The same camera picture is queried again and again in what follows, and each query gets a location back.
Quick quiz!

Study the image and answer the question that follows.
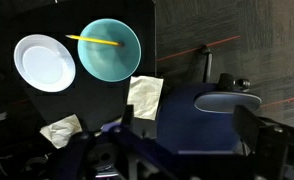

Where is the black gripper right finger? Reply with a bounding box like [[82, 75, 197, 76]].
[[233, 105, 289, 180]]

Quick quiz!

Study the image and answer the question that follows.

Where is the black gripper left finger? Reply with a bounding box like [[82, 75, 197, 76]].
[[108, 105, 174, 180]]

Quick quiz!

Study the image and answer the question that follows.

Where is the yellow pencil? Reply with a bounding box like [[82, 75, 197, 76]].
[[65, 35, 124, 47]]

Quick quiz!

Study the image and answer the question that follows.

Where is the light blue bowl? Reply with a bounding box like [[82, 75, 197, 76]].
[[77, 18, 142, 82]]

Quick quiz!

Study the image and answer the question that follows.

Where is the dark blue office chair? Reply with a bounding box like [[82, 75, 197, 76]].
[[157, 73, 262, 154]]

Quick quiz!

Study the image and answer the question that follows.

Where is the flat white paper napkin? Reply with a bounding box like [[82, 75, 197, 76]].
[[127, 76, 164, 120]]

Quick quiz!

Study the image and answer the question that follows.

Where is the crumpled white paper napkin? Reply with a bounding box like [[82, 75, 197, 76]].
[[40, 115, 82, 149]]

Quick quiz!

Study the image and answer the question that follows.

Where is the white plate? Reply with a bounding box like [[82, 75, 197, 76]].
[[13, 34, 76, 92]]

